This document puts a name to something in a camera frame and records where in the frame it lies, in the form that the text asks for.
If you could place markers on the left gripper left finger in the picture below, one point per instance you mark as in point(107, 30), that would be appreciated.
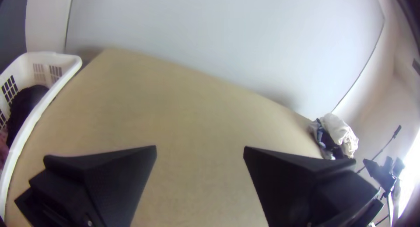
point(95, 187)

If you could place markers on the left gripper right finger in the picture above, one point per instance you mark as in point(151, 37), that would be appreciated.
point(305, 191)

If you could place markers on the heap of clothes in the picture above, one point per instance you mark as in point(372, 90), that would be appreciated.
point(339, 133)

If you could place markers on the black tripod stand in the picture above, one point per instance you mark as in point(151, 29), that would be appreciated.
point(382, 176)

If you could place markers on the pink garment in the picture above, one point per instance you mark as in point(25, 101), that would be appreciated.
point(2, 151)

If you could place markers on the black garment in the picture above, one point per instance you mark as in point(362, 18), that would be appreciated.
point(26, 105)

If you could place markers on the white laundry basket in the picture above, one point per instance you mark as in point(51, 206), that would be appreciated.
point(42, 89)

